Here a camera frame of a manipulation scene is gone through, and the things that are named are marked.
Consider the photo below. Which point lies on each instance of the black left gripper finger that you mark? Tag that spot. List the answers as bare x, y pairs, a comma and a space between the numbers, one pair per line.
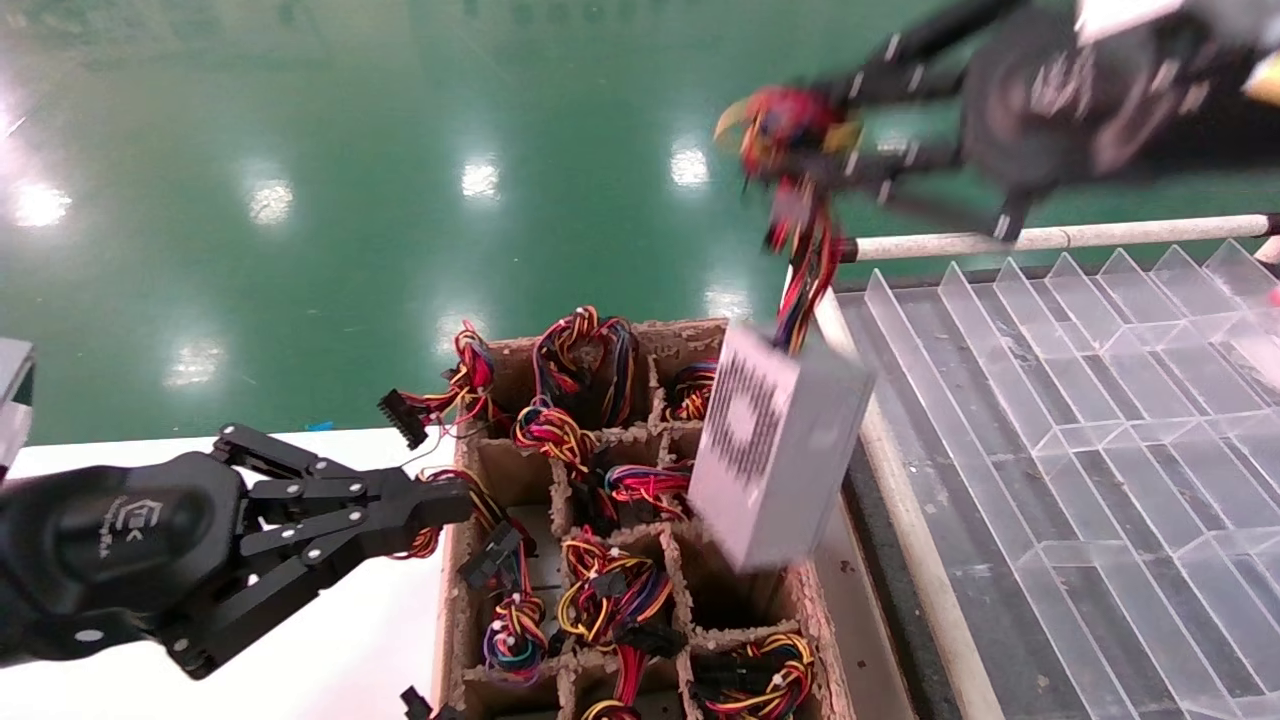
420, 490

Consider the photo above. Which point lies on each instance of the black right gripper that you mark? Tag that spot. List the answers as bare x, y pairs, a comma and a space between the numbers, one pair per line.
1070, 110

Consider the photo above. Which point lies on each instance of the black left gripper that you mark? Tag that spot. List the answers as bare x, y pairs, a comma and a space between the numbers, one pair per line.
120, 540

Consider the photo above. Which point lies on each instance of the clear acrylic divider tray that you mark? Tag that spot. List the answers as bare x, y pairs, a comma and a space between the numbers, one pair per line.
1100, 450

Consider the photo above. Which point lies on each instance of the brown cardboard divider box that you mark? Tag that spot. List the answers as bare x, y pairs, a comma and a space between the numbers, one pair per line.
800, 610

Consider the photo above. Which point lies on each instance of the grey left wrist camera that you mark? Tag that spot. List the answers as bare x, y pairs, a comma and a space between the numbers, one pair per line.
12, 400

